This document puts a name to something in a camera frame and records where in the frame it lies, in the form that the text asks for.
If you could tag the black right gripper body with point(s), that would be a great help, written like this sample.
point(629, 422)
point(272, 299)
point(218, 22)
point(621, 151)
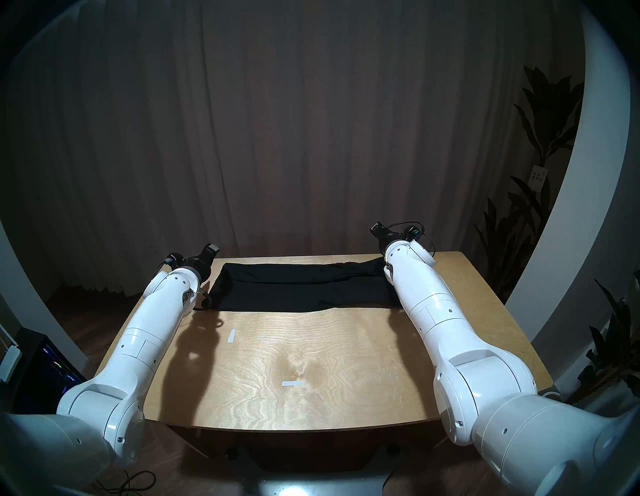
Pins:
point(384, 239)

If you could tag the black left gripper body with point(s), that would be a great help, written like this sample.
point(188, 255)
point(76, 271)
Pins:
point(199, 264)

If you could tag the black polo shirt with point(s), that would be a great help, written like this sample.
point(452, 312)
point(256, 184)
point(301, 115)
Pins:
point(300, 287)

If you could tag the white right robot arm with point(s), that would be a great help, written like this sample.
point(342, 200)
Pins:
point(450, 340)

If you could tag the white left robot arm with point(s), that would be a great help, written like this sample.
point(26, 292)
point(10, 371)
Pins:
point(145, 340)

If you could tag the brown pleated curtain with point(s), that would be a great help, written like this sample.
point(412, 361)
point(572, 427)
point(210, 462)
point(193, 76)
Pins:
point(300, 130)

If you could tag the white plant tag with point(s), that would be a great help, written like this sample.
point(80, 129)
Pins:
point(538, 178)

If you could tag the white curved arch panel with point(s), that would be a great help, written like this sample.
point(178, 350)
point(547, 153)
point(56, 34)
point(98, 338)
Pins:
point(25, 305)
point(575, 210)

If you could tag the black computer tower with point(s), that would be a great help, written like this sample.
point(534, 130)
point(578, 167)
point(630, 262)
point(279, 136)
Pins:
point(45, 370)

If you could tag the tall dark leafy plant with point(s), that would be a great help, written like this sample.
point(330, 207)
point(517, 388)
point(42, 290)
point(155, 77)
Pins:
point(545, 120)

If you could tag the white wifi router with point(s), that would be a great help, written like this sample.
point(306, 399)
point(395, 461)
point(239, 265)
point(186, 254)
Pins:
point(7, 362)

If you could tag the white round plant pot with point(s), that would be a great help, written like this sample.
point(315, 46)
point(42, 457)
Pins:
point(552, 394)

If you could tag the small dark leafy plant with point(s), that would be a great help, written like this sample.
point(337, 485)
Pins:
point(615, 345)

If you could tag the grey metal pedestal base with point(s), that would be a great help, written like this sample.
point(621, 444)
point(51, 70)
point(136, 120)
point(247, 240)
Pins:
point(310, 480)

